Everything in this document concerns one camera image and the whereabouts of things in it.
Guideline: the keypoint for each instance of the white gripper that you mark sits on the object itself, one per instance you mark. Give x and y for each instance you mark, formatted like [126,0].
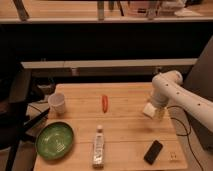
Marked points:
[159,113]

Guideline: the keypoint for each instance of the white sponge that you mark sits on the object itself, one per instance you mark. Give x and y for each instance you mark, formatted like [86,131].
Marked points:
[149,110]

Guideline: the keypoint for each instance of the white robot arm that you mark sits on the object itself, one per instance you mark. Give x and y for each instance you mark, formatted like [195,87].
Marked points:
[166,86]

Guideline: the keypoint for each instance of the black phone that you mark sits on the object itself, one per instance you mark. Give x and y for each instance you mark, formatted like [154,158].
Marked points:
[153,152]

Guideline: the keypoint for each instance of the red chili pepper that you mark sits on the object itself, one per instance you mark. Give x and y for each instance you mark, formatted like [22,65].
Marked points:
[104,103]

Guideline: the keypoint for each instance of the green bowl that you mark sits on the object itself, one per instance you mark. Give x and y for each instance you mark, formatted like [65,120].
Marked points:
[54,141]

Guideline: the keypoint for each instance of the long grey rail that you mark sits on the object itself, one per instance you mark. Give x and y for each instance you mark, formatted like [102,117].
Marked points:
[108,63]

